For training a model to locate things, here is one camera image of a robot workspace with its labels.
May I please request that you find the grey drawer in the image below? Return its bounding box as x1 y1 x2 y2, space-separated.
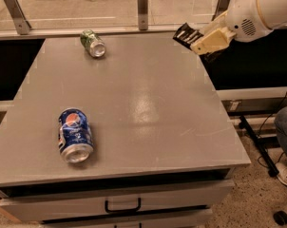
42 209 213 228
0 180 234 221

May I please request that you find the blue pepsi can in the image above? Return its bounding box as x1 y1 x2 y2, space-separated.
58 108 93 163

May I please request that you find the green soda can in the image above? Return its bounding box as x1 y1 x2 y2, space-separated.
80 29 106 58

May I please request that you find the black drawer handle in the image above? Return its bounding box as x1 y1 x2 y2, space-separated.
104 198 142 214

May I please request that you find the black cable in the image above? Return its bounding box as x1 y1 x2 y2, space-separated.
257 85 287 169

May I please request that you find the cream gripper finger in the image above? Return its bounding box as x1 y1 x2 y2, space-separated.
190 27 236 55
200 16 224 36

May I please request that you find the lower grey drawer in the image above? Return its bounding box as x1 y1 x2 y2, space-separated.
42 209 213 228

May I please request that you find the right metal railing bracket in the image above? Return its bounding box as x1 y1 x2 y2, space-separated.
211 0 235 21

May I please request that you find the black chair leg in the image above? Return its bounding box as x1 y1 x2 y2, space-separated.
239 116 278 177

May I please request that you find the upper grey drawer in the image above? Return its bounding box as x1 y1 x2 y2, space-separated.
0 180 234 221

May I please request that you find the middle metal railing bracket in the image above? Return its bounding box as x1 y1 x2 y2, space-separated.
137 0 148 30

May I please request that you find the black caster wheel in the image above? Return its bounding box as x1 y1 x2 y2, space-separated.
273 211 287 226

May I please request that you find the white sneaker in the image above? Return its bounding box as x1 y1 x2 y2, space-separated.
276 162 287 186

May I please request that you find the left metal railing bracket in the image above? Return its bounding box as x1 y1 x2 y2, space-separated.
4 0 31 35

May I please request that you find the dark rxbar chocolate wrapper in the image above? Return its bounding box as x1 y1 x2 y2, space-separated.
172 22 225 64

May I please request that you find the metal railing bracket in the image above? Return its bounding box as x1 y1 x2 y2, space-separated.
4 0 31 35
211 0 235 21
137 0 148 30

